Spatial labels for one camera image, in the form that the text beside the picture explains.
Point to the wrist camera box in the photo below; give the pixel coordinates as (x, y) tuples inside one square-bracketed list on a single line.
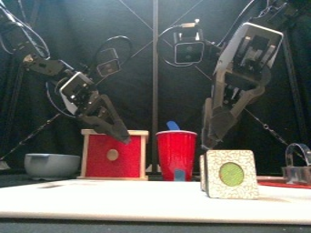
[(188, 50), (108, 64)]

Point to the toy sushi roll green centre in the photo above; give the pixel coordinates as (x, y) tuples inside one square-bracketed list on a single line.
[(231, 174)]

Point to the red wooden box with hole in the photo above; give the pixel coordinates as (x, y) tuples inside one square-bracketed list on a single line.
[(103, 157)]

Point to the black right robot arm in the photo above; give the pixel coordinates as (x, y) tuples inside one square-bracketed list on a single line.
[(279, 12)]

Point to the white cutting board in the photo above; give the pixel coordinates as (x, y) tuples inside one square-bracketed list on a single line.
[(121, 200)]

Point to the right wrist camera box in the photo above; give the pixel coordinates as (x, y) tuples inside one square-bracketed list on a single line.
[(188, 50)]

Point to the grey ceramic bowl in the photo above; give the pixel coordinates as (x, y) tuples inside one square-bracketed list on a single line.
[(51, 165)]

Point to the vertical metal frame pole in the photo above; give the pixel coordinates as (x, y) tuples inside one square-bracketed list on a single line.
[(155, 91)]

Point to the diagonal metal brace rod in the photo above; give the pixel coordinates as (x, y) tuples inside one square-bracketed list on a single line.
[(28, 138), (267, 127)]

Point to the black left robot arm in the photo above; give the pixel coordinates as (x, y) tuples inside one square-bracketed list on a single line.
[(44, 65)]

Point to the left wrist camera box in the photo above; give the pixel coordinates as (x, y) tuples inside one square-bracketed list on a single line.
[(108, 64)]

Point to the red flat plate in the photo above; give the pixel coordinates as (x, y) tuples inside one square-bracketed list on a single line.
[(279, 183)]

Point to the red plastic cup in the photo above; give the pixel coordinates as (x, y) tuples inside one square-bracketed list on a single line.
[(176, 154)]

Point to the toy sushi slice thin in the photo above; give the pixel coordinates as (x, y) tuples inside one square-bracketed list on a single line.
[(201, 173)]

